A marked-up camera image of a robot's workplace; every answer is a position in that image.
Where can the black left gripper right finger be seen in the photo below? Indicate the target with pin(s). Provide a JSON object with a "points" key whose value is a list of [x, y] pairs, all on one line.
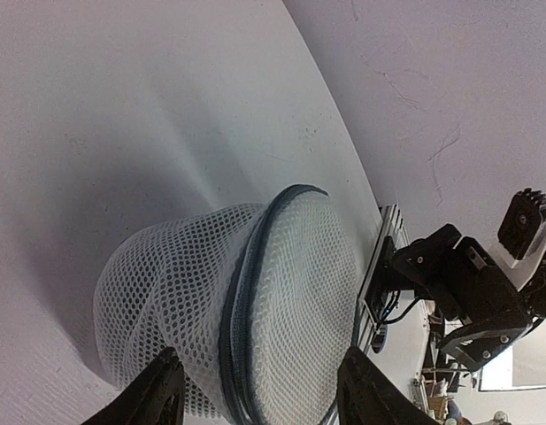
{"points": [[365, 396]]}

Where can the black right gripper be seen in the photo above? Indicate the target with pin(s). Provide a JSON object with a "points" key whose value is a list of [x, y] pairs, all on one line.
{"points": [[467, 285]]}

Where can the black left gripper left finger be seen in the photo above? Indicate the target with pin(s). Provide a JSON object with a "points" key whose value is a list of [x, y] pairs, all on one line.
{"points": [[155, 396]]}

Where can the white mesh laundry bag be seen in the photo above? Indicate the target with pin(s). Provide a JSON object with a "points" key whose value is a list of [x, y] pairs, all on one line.
{"points": [[259, 301]]}

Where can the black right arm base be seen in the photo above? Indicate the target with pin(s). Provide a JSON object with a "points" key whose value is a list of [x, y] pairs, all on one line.
{"points": [[384, 281]]}

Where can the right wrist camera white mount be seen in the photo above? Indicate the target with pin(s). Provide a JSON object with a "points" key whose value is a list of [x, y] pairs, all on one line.
{"points": [[521, 238]]}

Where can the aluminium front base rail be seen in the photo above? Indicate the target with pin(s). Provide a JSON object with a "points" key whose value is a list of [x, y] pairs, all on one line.
{"points": [[371, 337]]}

